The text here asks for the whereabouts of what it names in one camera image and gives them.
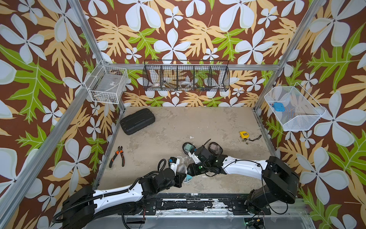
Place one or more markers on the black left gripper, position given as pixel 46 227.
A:
pixel 179 178

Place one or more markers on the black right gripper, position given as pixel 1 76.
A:
pixel 192 170

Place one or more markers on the green charger plug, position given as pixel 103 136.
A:
pixel 188 148

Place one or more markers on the teal charger plug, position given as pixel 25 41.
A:
pixel 188 178

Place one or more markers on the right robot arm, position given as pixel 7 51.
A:
pixel 279 182

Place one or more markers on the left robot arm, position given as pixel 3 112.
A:
pixel 88 204

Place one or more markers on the yellow tape measure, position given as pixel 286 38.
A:
pixel 244 134

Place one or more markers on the black hard plastic case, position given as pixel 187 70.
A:
pixel 137 121

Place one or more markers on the blue object in basket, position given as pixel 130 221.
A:
pixel 278 107

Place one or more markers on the white mesh basket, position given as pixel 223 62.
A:
pixel 302 112

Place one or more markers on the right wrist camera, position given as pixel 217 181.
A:
pixel 194 158

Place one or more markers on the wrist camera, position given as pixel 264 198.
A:
pixel 194 158
pixel 173 163

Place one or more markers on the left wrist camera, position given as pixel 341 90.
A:
pixel 173 163

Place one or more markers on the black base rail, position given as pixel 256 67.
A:
pixel 232 203

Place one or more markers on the black wire basket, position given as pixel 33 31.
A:
pixel 186 75

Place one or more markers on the white wire basket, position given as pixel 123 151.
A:
pixel 106 83

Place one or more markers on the aluminium frame post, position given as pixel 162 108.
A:
pixel 87 31

